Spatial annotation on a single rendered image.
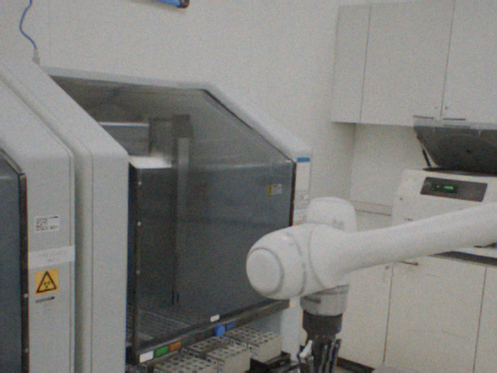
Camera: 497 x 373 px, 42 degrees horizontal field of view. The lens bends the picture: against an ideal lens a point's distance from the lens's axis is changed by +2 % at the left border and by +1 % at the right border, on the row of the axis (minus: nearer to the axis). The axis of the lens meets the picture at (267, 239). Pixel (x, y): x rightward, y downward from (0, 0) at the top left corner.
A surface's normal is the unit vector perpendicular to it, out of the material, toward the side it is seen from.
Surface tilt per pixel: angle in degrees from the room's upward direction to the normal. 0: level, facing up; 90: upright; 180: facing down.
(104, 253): 90
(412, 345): 90
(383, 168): 90
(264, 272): 93
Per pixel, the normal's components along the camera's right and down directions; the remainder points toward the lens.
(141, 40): 0.80, 0.16
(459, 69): -0.59, 0.13
